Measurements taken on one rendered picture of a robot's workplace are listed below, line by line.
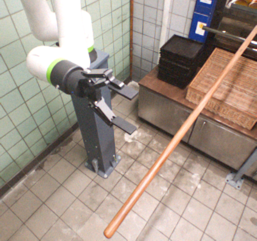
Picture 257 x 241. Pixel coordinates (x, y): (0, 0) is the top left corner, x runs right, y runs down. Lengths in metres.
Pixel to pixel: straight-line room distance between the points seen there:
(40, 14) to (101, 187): 1.50
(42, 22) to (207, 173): 1.83
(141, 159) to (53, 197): 0.86
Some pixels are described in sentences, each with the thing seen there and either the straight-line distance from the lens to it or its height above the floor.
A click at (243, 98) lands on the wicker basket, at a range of 2.11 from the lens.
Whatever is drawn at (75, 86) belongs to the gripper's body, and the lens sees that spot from 0.61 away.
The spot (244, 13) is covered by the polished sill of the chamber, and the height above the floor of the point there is 1.17.
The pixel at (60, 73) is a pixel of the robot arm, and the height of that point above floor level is 1.53.
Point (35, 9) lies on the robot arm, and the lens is 1.08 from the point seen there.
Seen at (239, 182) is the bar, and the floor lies 0.01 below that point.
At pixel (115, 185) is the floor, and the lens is 2.07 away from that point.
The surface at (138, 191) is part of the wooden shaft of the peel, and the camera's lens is 0.78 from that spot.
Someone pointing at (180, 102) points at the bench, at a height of 0.58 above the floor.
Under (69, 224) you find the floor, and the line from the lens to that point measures 2.02.
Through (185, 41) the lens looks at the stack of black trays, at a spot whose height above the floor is 0.90.
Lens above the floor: 1.91
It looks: 48 degrees down
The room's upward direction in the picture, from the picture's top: straight up
